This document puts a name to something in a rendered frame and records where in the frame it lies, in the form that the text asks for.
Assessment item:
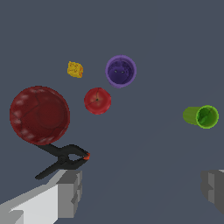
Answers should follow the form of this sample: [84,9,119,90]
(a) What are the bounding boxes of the dark red bowl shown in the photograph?
[9,85,71,146]

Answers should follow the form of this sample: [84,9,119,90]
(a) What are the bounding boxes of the black spring clamp orange tip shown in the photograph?
[34,143,91,180]

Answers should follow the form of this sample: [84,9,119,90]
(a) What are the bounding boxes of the green cup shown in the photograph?
[182,104,220,130]

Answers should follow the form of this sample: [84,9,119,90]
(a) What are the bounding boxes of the purple cup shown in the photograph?
[104,54,137,89]

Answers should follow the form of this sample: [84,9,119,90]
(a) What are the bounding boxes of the red apple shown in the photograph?
[83,87,112,116]

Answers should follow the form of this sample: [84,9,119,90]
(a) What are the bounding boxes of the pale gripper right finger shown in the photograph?
[199,168,224,216]

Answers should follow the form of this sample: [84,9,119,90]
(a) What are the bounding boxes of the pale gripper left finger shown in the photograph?
[0,169,83,224]

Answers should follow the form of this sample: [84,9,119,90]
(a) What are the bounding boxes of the small yellow block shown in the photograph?
[66,60,85,79]

